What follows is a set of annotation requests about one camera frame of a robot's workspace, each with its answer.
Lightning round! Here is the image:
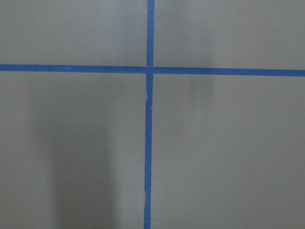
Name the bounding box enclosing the blue tape line lengthwise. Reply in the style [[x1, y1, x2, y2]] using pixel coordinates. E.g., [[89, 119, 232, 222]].
[[143, 0, 155, 229]]

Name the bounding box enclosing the blue tape line crosswise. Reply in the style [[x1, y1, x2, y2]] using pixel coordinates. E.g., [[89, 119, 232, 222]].
[[0, 64, 305, 77]]

